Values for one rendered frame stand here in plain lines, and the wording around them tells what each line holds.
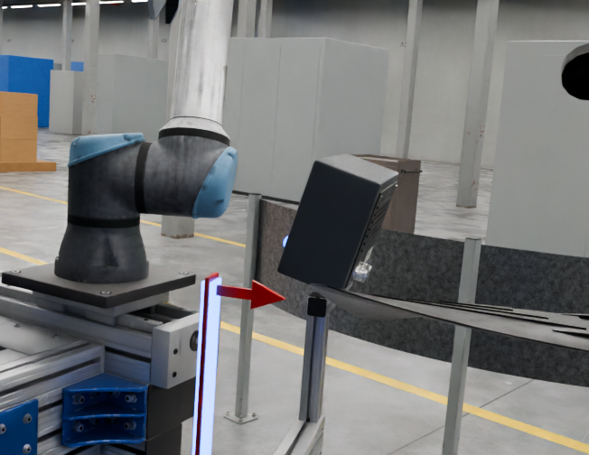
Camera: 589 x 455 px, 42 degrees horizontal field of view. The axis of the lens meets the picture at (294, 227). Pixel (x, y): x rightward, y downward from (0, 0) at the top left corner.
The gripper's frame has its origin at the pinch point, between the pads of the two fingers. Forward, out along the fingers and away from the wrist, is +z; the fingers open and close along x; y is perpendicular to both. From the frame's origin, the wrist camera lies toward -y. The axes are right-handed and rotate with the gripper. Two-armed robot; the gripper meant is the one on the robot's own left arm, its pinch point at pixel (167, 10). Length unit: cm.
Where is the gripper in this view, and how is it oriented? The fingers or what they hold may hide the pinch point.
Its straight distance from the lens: 91.6
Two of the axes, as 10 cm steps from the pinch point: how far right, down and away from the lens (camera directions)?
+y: -9.7, -1.1, 2.3
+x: -2.4, 1.3, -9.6
